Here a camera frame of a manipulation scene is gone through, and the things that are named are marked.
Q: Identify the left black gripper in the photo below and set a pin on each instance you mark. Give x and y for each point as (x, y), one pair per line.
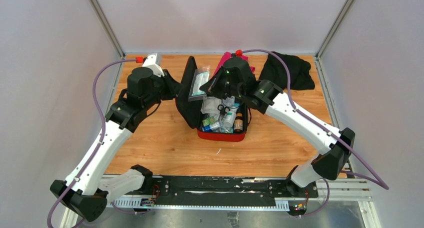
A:
(172, 85)

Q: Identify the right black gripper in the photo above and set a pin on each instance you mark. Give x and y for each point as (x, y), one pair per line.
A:
(212, 87)

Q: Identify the teal blister pack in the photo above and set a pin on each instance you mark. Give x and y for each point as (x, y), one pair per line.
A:
(200, 77)

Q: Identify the white gauze packet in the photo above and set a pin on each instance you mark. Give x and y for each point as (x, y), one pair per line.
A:
(210, 105)

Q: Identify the black handled scissors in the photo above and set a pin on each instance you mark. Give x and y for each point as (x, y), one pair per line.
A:
(223, 110)

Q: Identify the red black medicine kit case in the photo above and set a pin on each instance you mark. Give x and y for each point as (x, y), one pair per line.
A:
(189, 107)

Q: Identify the small green medicine box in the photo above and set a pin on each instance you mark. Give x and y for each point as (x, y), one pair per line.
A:
(208, 121)

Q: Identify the blue labelled bandage roll bag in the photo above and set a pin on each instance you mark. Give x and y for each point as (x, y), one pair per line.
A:
(213, 127)

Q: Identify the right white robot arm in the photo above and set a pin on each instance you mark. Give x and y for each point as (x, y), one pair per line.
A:
(330, 142)

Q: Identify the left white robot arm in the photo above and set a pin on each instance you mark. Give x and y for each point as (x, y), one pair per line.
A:
(83, 190)

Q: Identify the brown medicine bottle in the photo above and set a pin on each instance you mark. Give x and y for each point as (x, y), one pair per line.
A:
(238, 125)

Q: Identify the white lotion bottle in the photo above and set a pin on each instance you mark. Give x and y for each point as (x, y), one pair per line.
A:
(229, 117)

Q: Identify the black folded cloth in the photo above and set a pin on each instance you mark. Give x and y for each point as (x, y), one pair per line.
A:
(299, 71)

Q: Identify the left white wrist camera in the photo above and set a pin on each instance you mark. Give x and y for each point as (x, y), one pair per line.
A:
(150, 66)

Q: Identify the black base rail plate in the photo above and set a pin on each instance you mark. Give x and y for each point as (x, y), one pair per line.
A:
(223, 191)

